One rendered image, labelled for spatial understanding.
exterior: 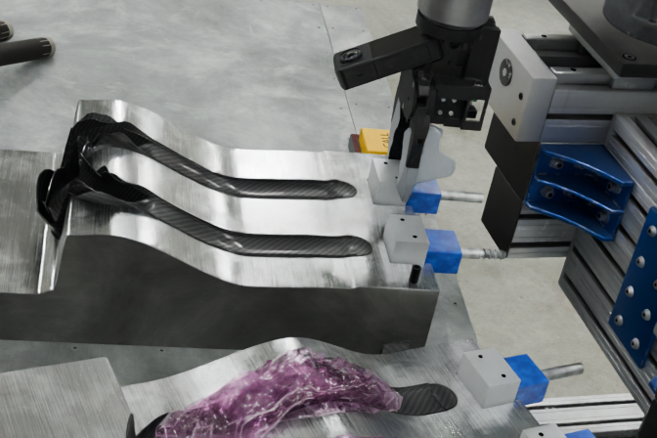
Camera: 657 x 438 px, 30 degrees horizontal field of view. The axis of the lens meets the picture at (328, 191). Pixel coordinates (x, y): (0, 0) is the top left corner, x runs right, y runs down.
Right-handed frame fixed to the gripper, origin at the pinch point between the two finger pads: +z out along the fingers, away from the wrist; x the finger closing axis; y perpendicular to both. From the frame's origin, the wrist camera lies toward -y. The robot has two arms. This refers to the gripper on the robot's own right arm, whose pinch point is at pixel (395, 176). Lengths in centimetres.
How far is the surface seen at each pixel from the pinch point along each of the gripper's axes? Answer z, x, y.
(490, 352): 2.9, -26.2, 5.4
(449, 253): 0.9, -13.0, 3.7
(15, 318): 8.2, -17.8, -39.7
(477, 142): 91, 168, 71
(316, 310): 5.4, -17.8, -10.3
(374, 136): 7.5, 21.6, 2.6
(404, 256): 1.3, -13.4, -1.1
